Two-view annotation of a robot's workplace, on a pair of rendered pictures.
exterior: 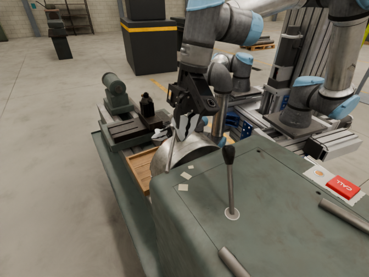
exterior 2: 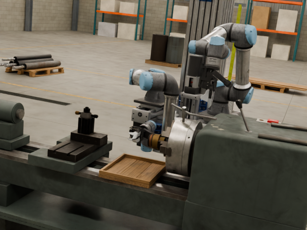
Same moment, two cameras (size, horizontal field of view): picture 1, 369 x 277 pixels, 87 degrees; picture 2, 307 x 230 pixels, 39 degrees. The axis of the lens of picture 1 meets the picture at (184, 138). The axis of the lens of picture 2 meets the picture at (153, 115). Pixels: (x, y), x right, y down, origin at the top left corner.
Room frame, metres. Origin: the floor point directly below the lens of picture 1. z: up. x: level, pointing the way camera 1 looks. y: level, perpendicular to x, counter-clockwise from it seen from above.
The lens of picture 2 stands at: (-1.02, 1.66, 1.80)
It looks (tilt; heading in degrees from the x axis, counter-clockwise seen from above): 13 degrees down; 319
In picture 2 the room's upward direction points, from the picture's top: 6 degrees clockwise
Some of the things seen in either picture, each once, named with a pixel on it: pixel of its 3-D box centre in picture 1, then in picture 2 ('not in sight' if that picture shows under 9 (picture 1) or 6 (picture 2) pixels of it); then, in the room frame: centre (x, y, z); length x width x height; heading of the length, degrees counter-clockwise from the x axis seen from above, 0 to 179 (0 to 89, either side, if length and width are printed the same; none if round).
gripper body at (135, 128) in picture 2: (174, 128); (138, 132); (0.94, 0.06, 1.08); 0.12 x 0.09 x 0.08; 121
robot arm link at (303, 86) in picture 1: (306, 90); (222, 90); (0.87, -0.58, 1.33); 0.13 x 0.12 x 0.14; 23
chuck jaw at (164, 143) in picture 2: not in sight; (165, 147); (0.64, 0.11, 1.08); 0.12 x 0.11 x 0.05; 121
